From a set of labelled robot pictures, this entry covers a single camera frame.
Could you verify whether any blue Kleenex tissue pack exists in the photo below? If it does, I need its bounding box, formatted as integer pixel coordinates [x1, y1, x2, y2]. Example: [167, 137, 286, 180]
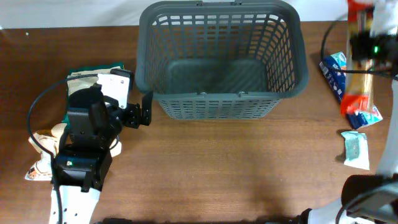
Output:
[319, 52, 383, 129]

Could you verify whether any green coffee bag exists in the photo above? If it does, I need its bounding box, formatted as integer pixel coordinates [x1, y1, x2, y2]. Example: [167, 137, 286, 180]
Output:
[66, 62, 124, 109]

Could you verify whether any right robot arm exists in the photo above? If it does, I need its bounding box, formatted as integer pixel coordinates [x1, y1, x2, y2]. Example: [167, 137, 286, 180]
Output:
[294, 1, 397, 223]

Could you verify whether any orange spaghetti packet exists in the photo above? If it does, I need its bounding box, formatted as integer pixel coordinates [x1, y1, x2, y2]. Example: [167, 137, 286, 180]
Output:
[340, 0, 374, 114]

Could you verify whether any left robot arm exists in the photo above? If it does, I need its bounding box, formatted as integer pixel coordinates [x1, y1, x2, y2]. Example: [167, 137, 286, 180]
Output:
[49, 86, 154, 223]

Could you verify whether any grey plastic basket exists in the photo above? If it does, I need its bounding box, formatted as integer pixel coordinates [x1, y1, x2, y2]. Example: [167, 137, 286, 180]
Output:
[135, 1, 308, 120]

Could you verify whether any beige crumpled snack bag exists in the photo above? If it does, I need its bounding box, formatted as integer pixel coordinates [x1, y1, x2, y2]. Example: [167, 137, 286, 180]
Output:
[24, 123, 122, 181]

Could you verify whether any white teal wipes packet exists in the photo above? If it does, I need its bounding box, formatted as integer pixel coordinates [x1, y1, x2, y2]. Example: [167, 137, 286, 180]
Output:
[341, 131, 370, 170]

